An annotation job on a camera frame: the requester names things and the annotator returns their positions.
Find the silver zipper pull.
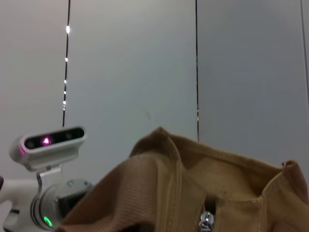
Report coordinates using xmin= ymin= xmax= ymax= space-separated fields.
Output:
xmin=198 ymin=211 xmax=215 ymax=232

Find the khaki canvas food bag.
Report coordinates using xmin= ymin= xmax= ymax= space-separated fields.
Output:
xmin=55 ymin=126 xmax=309 ymax=232

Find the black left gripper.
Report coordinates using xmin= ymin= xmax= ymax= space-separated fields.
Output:
xmin=58 ymin=190 xmax=88 ymax=218

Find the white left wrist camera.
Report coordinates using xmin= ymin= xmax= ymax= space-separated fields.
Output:
xmin=9 ymin=126 xmax=87 ymax=187

